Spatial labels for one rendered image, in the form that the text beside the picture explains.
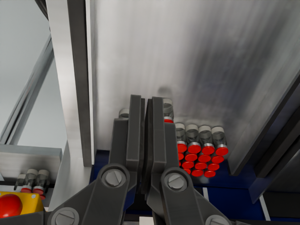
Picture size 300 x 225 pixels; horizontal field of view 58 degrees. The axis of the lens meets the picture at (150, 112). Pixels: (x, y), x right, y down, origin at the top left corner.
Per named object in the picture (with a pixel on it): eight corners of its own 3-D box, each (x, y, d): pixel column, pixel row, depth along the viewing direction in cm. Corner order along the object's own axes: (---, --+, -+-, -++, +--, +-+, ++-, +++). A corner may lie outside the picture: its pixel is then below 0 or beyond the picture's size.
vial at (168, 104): (171, 108, 43) (172, 129, 40) (157, 107, 42) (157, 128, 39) (173, 98, 41) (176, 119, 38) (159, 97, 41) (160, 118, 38)
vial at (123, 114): (132, 118, 44) (131, 140, 41) (118, 116, 44) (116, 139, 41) (133, 108, 43) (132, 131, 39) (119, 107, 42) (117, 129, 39)
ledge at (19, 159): (68, 183, 63) (66, 191, 62) (10, 180, 62) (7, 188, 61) (61, 147, 54) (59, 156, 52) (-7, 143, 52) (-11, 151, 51)
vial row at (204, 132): (221, 135, 47) (226, 156, 44) (118, 126, 45) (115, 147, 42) (225, 126, 46) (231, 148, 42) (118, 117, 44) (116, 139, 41)
